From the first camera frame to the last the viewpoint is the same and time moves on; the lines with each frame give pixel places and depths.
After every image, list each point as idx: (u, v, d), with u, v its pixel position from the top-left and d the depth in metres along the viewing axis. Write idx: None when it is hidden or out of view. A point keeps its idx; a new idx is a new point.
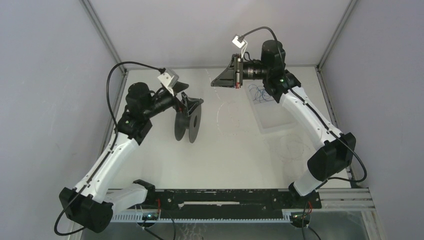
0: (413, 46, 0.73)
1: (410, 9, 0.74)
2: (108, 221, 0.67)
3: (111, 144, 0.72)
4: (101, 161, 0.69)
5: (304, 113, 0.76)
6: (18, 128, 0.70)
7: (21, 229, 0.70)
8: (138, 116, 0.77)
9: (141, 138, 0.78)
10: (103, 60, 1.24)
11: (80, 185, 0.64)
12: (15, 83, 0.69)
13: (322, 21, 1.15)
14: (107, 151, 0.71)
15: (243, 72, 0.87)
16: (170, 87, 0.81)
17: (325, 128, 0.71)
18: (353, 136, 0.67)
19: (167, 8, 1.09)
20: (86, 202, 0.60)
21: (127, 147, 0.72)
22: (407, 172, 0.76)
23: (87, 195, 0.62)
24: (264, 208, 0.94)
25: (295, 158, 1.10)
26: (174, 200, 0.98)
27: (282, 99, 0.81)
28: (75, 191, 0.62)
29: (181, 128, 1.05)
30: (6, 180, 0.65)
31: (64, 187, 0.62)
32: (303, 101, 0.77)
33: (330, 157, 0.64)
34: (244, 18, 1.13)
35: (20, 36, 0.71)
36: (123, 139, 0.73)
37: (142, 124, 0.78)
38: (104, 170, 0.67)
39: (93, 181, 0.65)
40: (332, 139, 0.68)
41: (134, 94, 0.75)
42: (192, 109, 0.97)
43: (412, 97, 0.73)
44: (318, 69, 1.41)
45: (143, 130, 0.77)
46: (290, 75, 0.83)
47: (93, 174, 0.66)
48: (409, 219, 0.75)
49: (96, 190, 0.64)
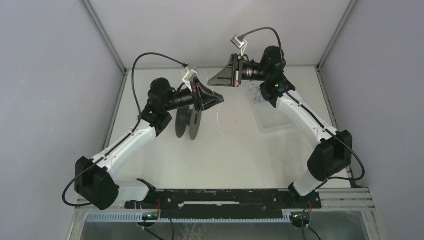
0: (413, 47, 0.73)
1: (410, 9, 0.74)
2: (111, 203, 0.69)
3: (133, 127, 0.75)
4: (121, 140, 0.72)
5: (300, 114, 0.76)
6: (18, 127, 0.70)
7: (20, 229, 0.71)
8: (159, 110, 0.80)
9: (161, 131, 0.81)
10: (103, 60, 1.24)
11: (98, 157, 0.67)
12: (15, 83, 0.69)
13: (322, 21, 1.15)
14: (128, 133, 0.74)
15: (242, 73, 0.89)
16: (186, 82, 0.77)
17: (320, 127, 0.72)
18: (350, 133, 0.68)
19: (167, 8, 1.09)
20: (100, 173, 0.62)
21: (147, 134, 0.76)
22: (407, 172, 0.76)
23: (102, 167, 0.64)
24: (264, 208, 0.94)
25: (296, 158, 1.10)
26: (174, 200, 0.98)
27: (278, 103, 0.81)
28: (91, 162, 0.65)
29: (182, 125, 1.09)
30: (6, 180, 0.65)
31: (82, 156, 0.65)
32: (298, 103, 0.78)
33: (328, 155, 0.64)
34: (244, 18, 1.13)
35: (20, 36, 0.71)
36: (145, 125, 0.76)
37: (163, 117, 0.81)
38: (121, 148, 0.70)
39: (110, 156, 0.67)
40: (328, 137, 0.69)
41: (157, 90, 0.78)
42: (207, 103, 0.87)
43: (412, 96, 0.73)
44: (318, 69, 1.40)
45: (163, 123, 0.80)
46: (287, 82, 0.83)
47: (111, 150, 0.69)
48: (409, 219, 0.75)
49: (111, 164, 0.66)
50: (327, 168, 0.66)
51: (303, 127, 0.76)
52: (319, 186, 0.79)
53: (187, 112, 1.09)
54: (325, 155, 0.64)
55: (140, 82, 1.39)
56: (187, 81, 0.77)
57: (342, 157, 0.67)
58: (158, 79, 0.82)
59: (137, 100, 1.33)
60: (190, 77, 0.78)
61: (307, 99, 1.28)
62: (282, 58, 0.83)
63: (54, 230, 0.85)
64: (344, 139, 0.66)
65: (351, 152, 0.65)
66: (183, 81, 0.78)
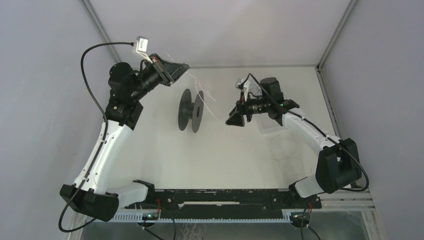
0: (413, 48, 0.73)
1: (410, 10, 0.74)
2: (116, 211, 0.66)
3: (103, 133, 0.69)
4: (96, 152, 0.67)
5: (303, 127, 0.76)
6: (18, 128, 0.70)
7: (20, 230, 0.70)
8: (125, 100, 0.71)
9: (134, 123, 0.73)
10: (103, 60, 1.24)
11: (79, 181, 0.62)
12: (16, 84, 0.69)
13: (322, 22, 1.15)
14: (100, 142, 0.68)
15: (249, 109, 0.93)
16: (139, 53, 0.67)
17: (322, 135, 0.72)
18: (353, 140, 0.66)
19: (167, 9, 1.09)
20: (89, 195, 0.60)
21: (121, 134, 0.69)
22: (407, 172, 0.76)
23: (88, 189, 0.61)
24: (264, 208, 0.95)
25: (295, 157, 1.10)
26: (174, 200, 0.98)
27: (283, 120, 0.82)
28: (74, 187, 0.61)
29: (185, 118, 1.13)
30: (6, 181, 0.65)
31: (64, 184, 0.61)
32: (301, 116, 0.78)
33: (331, 162, 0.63)
34: (244, 19, 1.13)
35: (19, 37, 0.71)
36: (115, 126, 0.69)
37: (132, 108, 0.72)
38: (100, 162, 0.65)
39: (91, 175, 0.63)
40: (331, 144, 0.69)
41: (116, 77, 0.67)
42: (173, 72, 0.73)
43: (412, 97, 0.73)
44: (318, 69, 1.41)
45: (134, 114, 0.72)
46: (290, 102, 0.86)
47: (90, 168, 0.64)
48: (409, 219, 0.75)
49: (96, 183, 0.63)
50: (333, 177, 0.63)
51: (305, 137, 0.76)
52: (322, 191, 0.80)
53: (189, 105, 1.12)
54: (329, 162, 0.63)
55: None
56: (140, 51, 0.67)
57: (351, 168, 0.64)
58: (116, 64, 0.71)
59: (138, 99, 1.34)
60: (142, 46, 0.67)
61: (307, 99, 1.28)
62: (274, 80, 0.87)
63: (54, 230, 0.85)
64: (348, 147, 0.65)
65: (357, 162, 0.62)
66: (137, 53, 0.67)
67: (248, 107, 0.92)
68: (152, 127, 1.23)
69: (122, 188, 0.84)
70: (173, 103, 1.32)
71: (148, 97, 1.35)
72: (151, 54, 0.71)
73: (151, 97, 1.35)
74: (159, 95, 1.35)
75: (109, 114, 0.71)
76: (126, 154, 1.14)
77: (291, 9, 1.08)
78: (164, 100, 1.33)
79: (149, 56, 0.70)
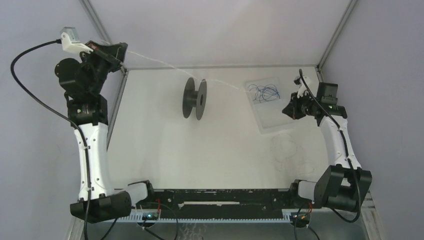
0: (412, 48, 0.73)
1: (409, 10, 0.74)
2: (130, 207, 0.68)
3: (80, 141, 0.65)
4: (85, 160, 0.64)
5: (334, 137, 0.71)
6: (18, 128, 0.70)
7: (21, 230, 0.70)
8: (87, 98, 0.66)
9: (105, 117, 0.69)
10: None
11: (85, 193, 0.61)
12: (16, 84, 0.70)
13: (322, 22, 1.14)
14: (83, 149, 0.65)
15: None
16: (74, 43, 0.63)
17: (344, 154, 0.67)
18: (371, 176, 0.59)
19: (166, 10, 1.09)
20: (103, 199, 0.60)
21: (100, 134, 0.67)
22: (406, 171, 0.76)
23: (99, 195, 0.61)
24: (264, 208, 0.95)
25: (295, 156, 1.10)
26: (174, 200, 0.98)
27: (322, 122, 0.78)
28: (84, 201, 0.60)
29: (188, 106, 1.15)
30: (7, 180, 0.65)
31: (72, 202, 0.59)
32: (339, 127, 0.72)
33: (334, 180, 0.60)
34: (243, 19, 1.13)
35: (19, 37, 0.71)
36: (90, 129, 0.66)
37: (97, 103, 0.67)
38: (95, 166, 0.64)
39: (93, 182, 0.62)
40: (346, 166, 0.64)
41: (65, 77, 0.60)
42: (116, 55, 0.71)
43: (412, 97, 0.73)
44: (318, 69, 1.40)
45: (102, 108, 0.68)
46: (339, 108, 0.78)
47: (88, 177, 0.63)
48: (409, 219, 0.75)
49: (102, 186, 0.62)
50: (327, 194, 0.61)
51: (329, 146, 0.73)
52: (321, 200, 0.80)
53: (193, 93, 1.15)
54: (332, 180, 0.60)
55: (142, 82, 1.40)
56: (75, 42, 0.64)
57: (351, 196, 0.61)
58: (59, 64, 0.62)
59: (137, 100, 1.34)
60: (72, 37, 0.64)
61: None
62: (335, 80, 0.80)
63: (54, 230, 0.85)
64: (361, 178, 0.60)
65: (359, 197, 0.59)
66: (72, 45, 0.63)
67: None
68: (151, 127, 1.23)
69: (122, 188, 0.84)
70: (173, 103, 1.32)
71: (148, 96, 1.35)
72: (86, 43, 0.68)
73: (151, 96, 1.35)
74: (159, 94, 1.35)
75: (75, 120, 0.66)
76: (126, 154, 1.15)
77: (291, 9, 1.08)
78: (163, 100, 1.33)
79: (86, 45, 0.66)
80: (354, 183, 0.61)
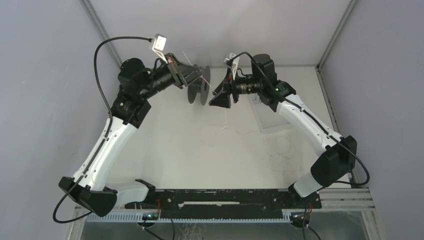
0: (413, 48, 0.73)
1: (410, 10, 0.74)
2: (111, 207, 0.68)
3: (106, 130, 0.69)
4: (97, 149, 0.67)
5: (303, 120, 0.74)
6: (19, 128, 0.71)
7: (20, 230, 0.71)
8: (134, 98, 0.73)
9: (139, 122, 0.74)
10: (103, 59, 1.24)
11: (77, 176, 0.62)
12: (16, 84, 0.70)
13: (322, 23, 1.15)
14: (102, 139, 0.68)
15: (237, 89, 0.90)
16: (156, 51, 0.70)
17: (324, 133, 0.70)
18: (354, 138, 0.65)
19: (167, 9, 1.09)
20: (85, 192, 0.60)
21: (124, 133, 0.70)
22: (407, 172, 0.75)
23: (85, 186, 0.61)
24: (264, 208, 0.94)
25: (295, 157, 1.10)
26: (174, 200, 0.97)
27: (279, 108, 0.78)
28: (73, 182, 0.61)
29: (193, 92, 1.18)
30: (7, 181, 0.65)
31: (63, 177, 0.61)
32: (300, 108, 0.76)
33: (333, 163, 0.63)
34: (244, 20, 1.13)
35: (20, 37, 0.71)
36: (119, 124, 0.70)
37: (138, 106, 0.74)
38: (100, 159, 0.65)
39: (89, 172, 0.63)
40: (333, 143, 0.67)
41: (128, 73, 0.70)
42: (186, 75, 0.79)
43: (412, 96, 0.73)
44: (318, 69, 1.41)
45: (140, 113, 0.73)
46: (284, 84, 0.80)
47: (90, 164, 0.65)
48: (409, 219, 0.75)
49: (93, 180, 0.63)
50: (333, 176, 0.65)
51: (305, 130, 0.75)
52: (320, 188, 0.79)
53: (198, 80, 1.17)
54: (332, 164, 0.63)
55: None
56: (157, 49, 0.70)
57: (346, 162, 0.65)
58: (129, 60, 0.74)
59: None
60: (159, 45, 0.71)
61: (306, 98, 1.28)
62: (270, 59, 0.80)
63: (54, 230, 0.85)
64: (348, 144, 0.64)
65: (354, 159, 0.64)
66: (153, 51, 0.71)
67: (236, 87, 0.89)
68: (151, 127, 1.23)
69: (122, 185, 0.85)
70: (173, 103, 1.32)
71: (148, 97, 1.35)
72: (167, 54, 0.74)
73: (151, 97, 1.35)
74: (159, 95, 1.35)
75: (115, 111, 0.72)
76: (126, 153, 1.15)
77: (291, 9, 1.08)
78: (164, 100, 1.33)
79: (165, 55, 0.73)
80: (344, 152, 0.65)
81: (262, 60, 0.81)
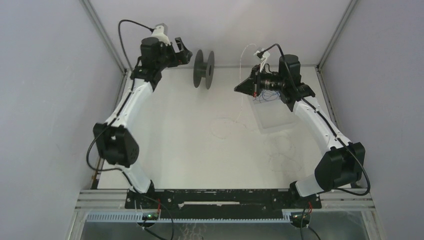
0: (412, 48, 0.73)
1: (409, 11, 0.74)
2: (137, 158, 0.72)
3: (131, 88, 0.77)
4: (125, 100, 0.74)
5: (315, 121, 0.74)
6: (19, 128, 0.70)
7: (21, 231, 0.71)
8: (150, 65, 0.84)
9: (155, 85, 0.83)
10: (104, 59, 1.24)
11: (110, 119, 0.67)
12: (16, 83, 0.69)
13: (322, 23, 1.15)
14: (129, 93, 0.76)
15: (260, 83, 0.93)
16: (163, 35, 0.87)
17: (332, 135, 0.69)
18: (362, 145, 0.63)
19: (167, 9, 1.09)
20: (121, 128, 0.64)
21: (145, 90, 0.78)
22: (407, 172, 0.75)
23: (119, 125, 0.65)
24: (264, 208, 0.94)
25: (295, 157, 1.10)
26: (174, 200, 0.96)
27: (295, 107, 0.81)
28: (107, 123, 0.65)
29: (198, 77, 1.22)
30: (7, 182, 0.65)
31: (96, 123, 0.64)
32: (315, 109, 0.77)
33: (336, 165, 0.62)
34: (244, 20, 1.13)
35: (20, 36, 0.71)
36: (141, 83, 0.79)
37: (154, 71, 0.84)
38: (129, 106, 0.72)
39: (121, 115, 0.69)
40: (340, 146, 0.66)
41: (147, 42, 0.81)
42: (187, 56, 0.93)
43: (412, 97, 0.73)
44: (318, 69, 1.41)
45: (156, 77, 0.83)
46: (306, 88, 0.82)
47: (120, 110, 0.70)
48: (409, 219, 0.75)
49: (126, 120, 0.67)
50: (332, 177, 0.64)
51: (314, 130, 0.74)
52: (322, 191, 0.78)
53: (202, 65, 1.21)
54: (333, 165, 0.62)
55: None
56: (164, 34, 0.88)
57: (351, 170, 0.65)
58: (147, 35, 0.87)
59: None
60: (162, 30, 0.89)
61: None
62: (297, 60, 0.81)
63: (54, 230, 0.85)
64: (354, 150, 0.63)
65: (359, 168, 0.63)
66: (161, 35, 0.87)
67: (260, 81, 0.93)
68: (151, 127, 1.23)
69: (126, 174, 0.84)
70: (173, 102, 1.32)
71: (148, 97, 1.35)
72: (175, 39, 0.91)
73: (151, 97, 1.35)
74: (159, 95, 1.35)
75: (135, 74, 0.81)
76: None
77: (291, 9, 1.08)
78: (163, 100, 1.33)
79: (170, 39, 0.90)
80: (348, 157, 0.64)
81: (290, 59, 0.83)
